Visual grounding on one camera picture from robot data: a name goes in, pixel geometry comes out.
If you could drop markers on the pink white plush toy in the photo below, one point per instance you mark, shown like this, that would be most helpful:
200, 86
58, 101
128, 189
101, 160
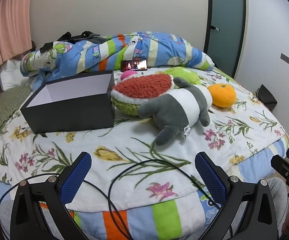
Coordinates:
127, 74

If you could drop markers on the black box by wall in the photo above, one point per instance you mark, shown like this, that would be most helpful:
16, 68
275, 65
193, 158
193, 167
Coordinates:
266, 97

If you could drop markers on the blue striped cartoon quilt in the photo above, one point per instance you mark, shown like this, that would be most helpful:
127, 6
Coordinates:
60, 59

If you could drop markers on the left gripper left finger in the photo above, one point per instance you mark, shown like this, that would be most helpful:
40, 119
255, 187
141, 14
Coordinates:
28, 220

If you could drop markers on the green plush toy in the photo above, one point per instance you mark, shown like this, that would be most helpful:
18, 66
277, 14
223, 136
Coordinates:
185, 73

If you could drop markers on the person's grey trouser leg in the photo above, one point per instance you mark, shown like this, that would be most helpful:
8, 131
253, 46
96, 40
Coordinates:
280, 198

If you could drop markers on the orange fruit plush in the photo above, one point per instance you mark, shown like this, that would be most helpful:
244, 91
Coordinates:
222, 95

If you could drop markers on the white pillow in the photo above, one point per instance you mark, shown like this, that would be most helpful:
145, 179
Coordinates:
10, 75

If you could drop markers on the grey white shark plush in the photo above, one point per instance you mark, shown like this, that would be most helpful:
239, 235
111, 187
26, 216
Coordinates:
176, 111

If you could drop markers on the watermelon slice plush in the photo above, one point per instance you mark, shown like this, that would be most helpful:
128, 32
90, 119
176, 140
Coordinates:
131, 92

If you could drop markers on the black cardboard box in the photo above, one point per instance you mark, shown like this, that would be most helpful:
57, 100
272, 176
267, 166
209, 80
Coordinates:
77, 103

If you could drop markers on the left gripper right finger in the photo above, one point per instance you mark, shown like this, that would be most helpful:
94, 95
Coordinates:
258, 220

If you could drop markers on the dark glass door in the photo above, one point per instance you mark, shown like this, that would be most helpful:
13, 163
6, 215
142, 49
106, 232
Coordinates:
225, 33

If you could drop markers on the white floral fleece blanket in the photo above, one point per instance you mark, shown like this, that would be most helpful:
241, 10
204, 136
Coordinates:
241, 139

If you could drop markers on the pink curtain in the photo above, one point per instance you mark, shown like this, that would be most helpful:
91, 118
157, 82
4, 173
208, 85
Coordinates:
4, 27

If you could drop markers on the grey wall switch plate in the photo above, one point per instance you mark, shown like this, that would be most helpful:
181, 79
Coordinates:
285, 58

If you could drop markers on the smartphone with lit screen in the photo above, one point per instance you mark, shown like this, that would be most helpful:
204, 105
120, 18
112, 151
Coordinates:
136, 65

